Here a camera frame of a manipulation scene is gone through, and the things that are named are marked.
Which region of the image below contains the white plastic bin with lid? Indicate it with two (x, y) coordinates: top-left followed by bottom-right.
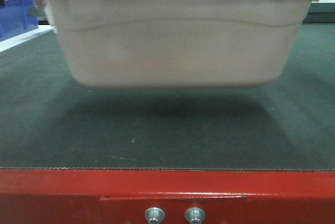
(42, 0), (318, 88)

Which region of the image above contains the blue bin at left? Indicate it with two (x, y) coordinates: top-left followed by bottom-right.
(1, 0), (38, 41)

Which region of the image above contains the left silver bolt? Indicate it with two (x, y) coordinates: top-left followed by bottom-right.
(144, 207), (165, 224)

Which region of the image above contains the silver bolt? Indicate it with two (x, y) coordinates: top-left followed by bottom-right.
(144, 207), (165, 224)
(184, 207), (206, 224)

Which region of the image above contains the right silver bolt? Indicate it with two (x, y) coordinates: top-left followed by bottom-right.
(184, 207), (206, 224)

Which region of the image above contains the dark green table mat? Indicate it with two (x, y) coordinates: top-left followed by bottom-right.
(1, 24), (334, 172)

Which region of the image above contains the red metal cart frame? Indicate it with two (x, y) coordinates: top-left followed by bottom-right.
(1, 170), (334, 223)

